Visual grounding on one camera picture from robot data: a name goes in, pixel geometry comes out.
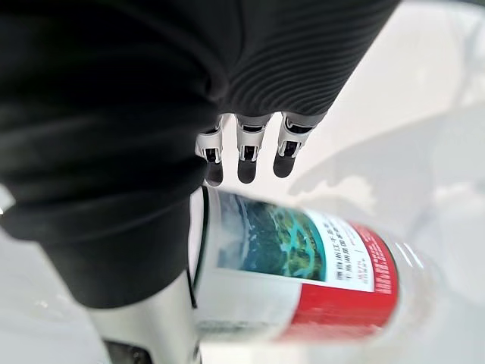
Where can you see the clear plastic water bottle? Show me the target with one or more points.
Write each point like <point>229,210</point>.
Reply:
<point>303,273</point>

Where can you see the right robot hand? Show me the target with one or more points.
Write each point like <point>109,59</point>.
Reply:
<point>113,113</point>

